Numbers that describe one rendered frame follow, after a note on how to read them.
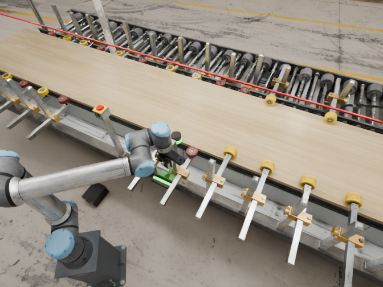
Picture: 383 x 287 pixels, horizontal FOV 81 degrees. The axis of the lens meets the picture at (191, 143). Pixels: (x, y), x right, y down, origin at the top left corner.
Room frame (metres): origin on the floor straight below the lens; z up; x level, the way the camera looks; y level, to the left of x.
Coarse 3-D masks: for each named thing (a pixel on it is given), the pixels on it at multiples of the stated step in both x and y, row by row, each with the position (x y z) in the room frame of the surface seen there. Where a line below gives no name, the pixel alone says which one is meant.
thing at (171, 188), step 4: (188, 160) 0.85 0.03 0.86; (184, 164) 0.82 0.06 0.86; (188, 164) 0.82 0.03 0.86; (184, 168) 0.79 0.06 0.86; (176, 176) 0.73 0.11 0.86; (180, 176) 0.73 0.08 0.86; (176, 180) 0.70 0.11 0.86; (172, 184) 0.67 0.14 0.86; (176, 184) 0.67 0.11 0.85; (172, 188) 0.64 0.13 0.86; (168, 192) 0.62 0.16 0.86; (172, 192) 0.62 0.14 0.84; (164, 196) 0.59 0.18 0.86; (168, 196) 0.59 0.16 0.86; (164, 200) 0.56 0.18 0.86; (160, 204) 0.55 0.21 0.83; (164, 204) 0.54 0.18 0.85
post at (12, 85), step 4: (8, 80) 1.50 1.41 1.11; (12, 80) 1.52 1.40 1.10; (8, 84) 1.50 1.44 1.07; (12, 84) 1.50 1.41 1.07; (12, 88) 1.50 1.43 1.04; (16, 88) 1.51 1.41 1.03; (16, 92) 1.49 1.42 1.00; (20, 92) 1.51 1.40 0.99; (20, 96) 1.49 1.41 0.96; (24, 96) 1.51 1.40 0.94; (24, 100) 1.50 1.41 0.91; (28, 104) 1.50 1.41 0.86; (32, 112) 1.49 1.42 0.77
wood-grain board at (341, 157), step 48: (0, 48) 2.38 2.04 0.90; (48, 48) 2.34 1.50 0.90; (96, 96) 1.52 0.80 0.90; (144, 96) 1.49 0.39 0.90; (192, 96) 1.47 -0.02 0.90; (240, 96) 1.44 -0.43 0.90; (192, 144) 0.96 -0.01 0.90; (240, 144) 0.94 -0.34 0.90; (288, 144) 0.93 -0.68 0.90; (336, 144) 0.91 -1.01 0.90; (336, 192) 0.55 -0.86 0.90
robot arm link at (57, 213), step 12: (0, 156) 0.53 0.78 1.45; (12, 156) 0.55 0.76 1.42; (0, 168) 0.48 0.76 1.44; (12, 168) 0.50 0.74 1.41; (24, 168) 0.55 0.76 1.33; (36, 204) 0.46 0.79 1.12; (48, 204) 0.48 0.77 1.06; (60, 204) 0.52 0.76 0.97; (72, 204) 0.58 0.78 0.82; (48, 216) 0.46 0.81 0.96; (60, 216) 0.47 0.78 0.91; (72, 216) 0.50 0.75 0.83
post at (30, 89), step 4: (28, 88) 1.38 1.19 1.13; (32, 88) 1.40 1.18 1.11; (28, 92) 1.38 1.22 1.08; (32, 92) 1.38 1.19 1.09; (32, 96) 1.38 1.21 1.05; (36, 96) 1.38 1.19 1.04; (36, 100) 1.37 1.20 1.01; (40, 100) 1.39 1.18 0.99; (40, 104) 1.37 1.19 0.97; (44, 104) 1.40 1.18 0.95; (44, 108) 1.38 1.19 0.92; (44, 112) 1.38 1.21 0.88; (48, 112) 1.38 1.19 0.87; (56, 124) 1.38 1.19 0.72
